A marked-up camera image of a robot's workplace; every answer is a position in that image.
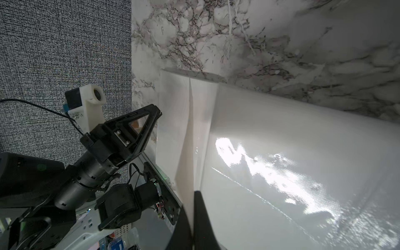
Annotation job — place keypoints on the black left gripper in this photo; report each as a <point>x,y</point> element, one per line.
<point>122,139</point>

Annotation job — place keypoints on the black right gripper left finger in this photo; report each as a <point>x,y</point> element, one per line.
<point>181,238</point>

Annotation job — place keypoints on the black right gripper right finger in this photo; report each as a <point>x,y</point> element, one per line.
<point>204,238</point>

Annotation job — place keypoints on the white photo album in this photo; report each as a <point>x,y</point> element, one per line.
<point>278,174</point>

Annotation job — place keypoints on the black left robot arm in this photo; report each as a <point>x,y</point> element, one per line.
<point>49,193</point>

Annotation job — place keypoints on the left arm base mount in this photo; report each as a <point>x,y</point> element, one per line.
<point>123,203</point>

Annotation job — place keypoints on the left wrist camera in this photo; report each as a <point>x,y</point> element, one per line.
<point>86,102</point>

